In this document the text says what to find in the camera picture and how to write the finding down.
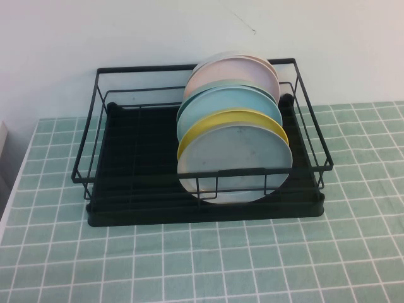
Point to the pink round plate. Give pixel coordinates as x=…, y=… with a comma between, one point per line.
x=233, y=72

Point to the grey round plate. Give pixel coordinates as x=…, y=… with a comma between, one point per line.
x=233, y=154

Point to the light blue round plate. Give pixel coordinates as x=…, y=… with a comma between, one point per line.
x=233, y=101

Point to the yellow round plate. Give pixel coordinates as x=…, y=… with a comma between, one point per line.
x=221, y=118

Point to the cream round plate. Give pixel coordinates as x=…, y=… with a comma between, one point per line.
x=269, y=65

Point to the green round plate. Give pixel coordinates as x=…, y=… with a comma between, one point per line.
x=205, y=86

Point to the green checkered tablecloth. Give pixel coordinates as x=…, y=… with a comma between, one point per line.
x=202, y=268

